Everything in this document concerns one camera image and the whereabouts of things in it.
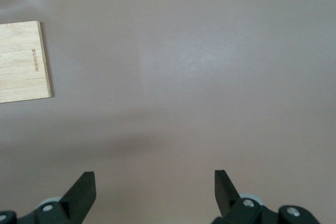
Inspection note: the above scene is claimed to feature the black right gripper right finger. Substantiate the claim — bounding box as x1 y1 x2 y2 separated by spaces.
211 169 322 224

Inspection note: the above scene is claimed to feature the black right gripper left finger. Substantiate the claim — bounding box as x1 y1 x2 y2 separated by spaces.
0 171 96 224

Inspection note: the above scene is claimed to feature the brown table mat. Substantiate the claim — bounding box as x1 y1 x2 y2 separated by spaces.
0 0 336 224

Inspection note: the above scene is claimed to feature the bamboo cutting board metal handle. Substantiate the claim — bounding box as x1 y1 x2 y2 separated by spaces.
0 20 53 104

